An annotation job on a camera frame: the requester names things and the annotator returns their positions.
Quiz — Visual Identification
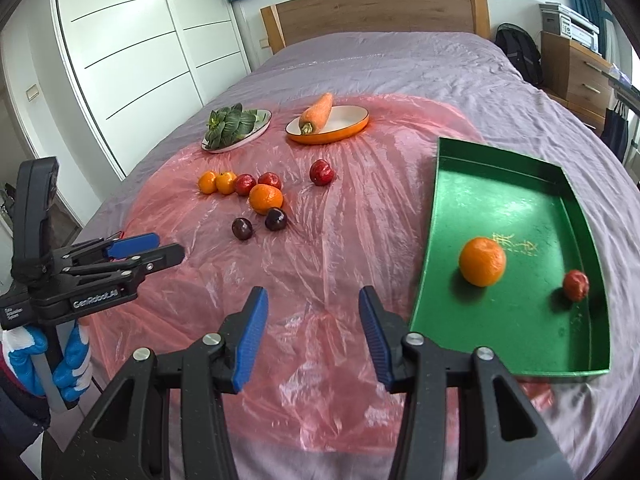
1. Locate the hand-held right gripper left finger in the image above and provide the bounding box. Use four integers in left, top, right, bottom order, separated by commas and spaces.
42, 286, 270, 480

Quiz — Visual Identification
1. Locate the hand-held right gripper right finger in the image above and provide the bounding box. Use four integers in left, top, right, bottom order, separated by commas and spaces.
358, 285, 581, 480

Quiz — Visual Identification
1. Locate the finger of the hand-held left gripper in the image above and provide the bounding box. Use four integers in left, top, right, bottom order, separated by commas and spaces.
60, 231, 159, 262
62, 243, 185, 286

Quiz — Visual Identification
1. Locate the large orange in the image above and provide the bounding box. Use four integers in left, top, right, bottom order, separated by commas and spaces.
459, 237, 507, 288
249, 184, 284, 216

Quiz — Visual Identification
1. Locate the green metal tray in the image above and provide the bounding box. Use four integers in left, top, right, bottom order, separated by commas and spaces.
409, 137, 612, 377

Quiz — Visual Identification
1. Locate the person's left hand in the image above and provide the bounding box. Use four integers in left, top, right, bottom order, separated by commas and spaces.
0, 321, 94, 403

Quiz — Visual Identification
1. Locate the pink plastic sheet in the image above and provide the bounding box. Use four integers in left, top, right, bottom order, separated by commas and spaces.
85, 92, 556, 453

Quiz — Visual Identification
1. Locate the bok choy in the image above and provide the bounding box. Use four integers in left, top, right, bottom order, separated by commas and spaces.
206, 104, 258, 150

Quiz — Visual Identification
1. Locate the white oval plate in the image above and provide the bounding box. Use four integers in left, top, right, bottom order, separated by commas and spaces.
201, 109, 273, 153

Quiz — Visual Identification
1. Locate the white wardrobe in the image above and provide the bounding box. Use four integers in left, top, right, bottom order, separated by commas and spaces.
52, 0, 251, 181

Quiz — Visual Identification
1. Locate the carrot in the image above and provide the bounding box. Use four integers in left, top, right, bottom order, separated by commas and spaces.
299, 92, 334, 135

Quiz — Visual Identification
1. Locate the orange oval dish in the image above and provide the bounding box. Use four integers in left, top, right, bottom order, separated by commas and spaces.
285, 105, 370, 146

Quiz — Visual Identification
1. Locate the purple bedsheet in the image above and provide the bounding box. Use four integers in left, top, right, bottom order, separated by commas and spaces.
42, 30, 640, 480

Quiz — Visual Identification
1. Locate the black hanging bag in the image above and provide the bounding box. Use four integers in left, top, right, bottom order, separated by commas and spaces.
600, 102, 630, 161

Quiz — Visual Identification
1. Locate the black backpack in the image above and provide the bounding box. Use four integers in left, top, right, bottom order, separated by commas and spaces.
495, 22, 544, 88

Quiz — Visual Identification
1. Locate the wooden headboard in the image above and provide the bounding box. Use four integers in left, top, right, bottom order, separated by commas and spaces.
260, 0, 491, 56

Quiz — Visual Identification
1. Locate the wooden dresser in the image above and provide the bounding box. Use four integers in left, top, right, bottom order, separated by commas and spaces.
540, 31, 618, 136

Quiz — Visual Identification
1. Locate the white printer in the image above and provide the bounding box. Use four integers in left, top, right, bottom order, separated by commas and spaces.
557, 4, 601, 53

